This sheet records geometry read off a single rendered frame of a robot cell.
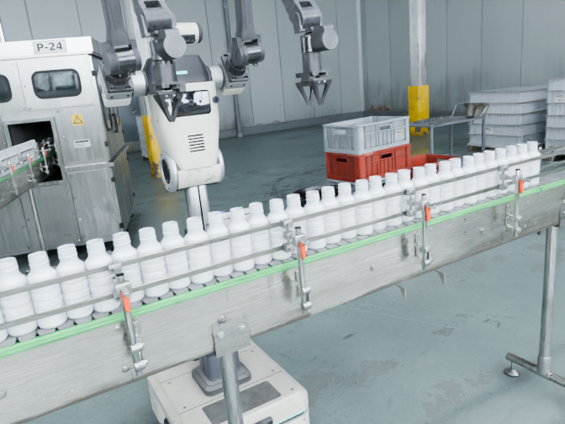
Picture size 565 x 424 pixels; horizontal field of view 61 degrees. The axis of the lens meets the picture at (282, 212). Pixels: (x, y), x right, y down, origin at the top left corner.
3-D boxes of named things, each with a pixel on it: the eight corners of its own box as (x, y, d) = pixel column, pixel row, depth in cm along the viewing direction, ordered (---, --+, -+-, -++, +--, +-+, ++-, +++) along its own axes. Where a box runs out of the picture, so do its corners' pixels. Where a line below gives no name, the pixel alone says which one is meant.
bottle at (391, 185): (382, 227, 152) (381, 176, 148) (383, 221, 158) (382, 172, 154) (402, 227, 151) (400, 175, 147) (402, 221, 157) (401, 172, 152)
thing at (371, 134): (359, 155, 361) (358, 125, 355) (322, 151, 393) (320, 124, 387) (411, 143, 396) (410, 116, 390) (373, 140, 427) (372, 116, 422)
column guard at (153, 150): (155, 178, 861) (145, 116, 832) (149, 176, 894) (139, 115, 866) (176, 174, 880) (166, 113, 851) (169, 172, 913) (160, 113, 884)
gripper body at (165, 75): (162, 90, 119) (158, 59, 118) (149, 92, 128) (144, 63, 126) (187, 88, 123) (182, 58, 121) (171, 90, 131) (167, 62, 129)
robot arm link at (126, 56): (124, 58, 162) (108, 60, 159) (128, 39, 153) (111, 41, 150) (134, 82, 160) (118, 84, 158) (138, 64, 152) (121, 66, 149)
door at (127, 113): (109, 156, 1245) (93, 71, 1190) (108, 156, 1253) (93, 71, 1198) (147, 150, 1292) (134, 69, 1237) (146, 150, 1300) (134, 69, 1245)
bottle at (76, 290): (96, 315, 109) (81, 246, 105) (67, 323, 107) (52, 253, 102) (92, 305, 115) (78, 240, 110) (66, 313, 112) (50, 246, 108)
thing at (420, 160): (415, 193, 415) (414, 167, 409) (381, 187, 449) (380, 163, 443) (461, 180, 446) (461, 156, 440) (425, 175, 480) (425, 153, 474)
